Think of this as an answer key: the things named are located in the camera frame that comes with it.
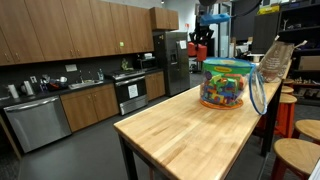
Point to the black shelving unit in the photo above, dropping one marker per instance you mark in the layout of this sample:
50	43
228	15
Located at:
299	23

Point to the round wooden stool right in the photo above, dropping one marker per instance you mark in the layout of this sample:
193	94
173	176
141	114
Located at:
309	128

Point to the blue-rimmed clear bag lid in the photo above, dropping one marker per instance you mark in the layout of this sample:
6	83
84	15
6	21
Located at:
257	92

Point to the bag of hot dog buns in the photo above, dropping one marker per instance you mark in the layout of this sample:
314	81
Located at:
274	63

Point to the wooden cabinets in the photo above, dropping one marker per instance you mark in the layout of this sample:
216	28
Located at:
84	108
48	30

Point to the stainless steel refrigerator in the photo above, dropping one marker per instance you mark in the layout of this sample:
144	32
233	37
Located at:
170	49

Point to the clear bag of blocks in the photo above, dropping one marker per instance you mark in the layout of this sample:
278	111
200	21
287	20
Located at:
224	82

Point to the orange stool by table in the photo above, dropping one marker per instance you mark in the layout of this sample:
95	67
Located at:
284	118

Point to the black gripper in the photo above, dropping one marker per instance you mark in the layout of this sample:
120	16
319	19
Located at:
201	34

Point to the stainless steel dishwasher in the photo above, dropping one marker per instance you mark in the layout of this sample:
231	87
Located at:
38	123

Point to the black microwave oven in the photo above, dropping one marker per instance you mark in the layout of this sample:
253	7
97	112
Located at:
147	64

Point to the red foam arch block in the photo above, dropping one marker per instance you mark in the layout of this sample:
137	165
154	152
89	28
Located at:
199	51

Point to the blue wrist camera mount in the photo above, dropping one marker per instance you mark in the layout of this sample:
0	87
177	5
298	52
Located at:
208	19

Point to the kitchen sink with faucet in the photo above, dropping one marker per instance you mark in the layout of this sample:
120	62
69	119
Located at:
84	83

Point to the round wooden stool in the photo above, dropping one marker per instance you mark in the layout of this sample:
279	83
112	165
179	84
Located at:
299	156
309	128

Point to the wooden lower cabinets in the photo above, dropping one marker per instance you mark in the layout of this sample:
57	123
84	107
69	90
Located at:
84	108

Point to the wooden upper cabinets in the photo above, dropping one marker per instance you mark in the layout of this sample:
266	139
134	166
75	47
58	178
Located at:
48	30

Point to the round wooden stool near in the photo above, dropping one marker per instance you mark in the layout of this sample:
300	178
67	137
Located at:
299	156

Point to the black stove range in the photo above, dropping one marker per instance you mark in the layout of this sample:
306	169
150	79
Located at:
130	88

